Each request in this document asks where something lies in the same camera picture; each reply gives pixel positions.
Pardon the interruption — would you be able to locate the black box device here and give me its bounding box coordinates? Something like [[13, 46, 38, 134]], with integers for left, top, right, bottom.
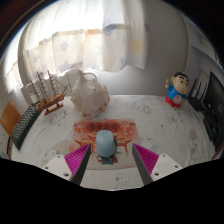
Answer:
[[202, 113, 221, 143]]

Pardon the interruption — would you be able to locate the cartoon boy figurine clock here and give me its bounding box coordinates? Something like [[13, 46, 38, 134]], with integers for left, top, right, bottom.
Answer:
[[164, 70, 190, 109]]

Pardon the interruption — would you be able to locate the black monitor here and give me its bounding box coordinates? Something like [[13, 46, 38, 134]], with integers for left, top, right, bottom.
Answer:
[[203, 71, 224, 153]]

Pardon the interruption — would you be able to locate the white radiator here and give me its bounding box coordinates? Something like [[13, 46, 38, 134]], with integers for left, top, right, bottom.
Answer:
[[19, 68, 99, 98]]

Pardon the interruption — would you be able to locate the large white conch shell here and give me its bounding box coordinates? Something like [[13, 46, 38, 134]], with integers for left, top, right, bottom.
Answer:
[[70, 69, 111, 120]]

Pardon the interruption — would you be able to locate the black keyboard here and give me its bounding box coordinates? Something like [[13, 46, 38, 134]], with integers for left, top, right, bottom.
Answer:
[[10, 103, 43, 151]]

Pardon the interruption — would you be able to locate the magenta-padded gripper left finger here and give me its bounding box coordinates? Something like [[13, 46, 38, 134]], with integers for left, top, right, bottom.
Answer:
[[42, 143, 92, 186]]

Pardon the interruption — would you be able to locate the wooden model sailing ship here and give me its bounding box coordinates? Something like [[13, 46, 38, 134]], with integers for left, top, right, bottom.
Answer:
[[29, 69, 71, 117]]

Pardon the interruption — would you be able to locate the black router with antennas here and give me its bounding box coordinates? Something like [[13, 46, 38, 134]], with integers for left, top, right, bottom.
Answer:
[[187, 77, 209, 113]]

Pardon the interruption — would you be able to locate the red printed mouse pad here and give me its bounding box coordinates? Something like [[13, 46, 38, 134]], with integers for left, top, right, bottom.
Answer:
[[68, 118, 142, 171]]

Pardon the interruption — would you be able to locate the white wall shelf unit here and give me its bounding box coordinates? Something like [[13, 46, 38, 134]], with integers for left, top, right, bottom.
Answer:
[[186, 16, 224, 78]]

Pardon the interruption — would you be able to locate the white star-print curtain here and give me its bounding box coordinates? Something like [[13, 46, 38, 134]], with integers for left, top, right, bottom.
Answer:
[[16, 0, 149, 88]]

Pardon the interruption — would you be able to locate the white printed tablecloth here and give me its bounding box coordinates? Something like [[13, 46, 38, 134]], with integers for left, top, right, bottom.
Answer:
[[6, 94, 218, 192]]

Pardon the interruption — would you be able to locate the light blue computer mouse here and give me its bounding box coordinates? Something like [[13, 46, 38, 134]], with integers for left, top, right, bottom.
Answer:
[[95, 129, 118, 158]]

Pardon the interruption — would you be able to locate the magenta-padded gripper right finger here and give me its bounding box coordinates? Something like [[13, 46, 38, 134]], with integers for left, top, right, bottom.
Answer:
[[131, 143, 184, 186]]

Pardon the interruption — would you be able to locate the orange wooden chair back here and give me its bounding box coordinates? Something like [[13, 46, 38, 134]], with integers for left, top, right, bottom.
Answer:
[[0, 100, 22, 137]]

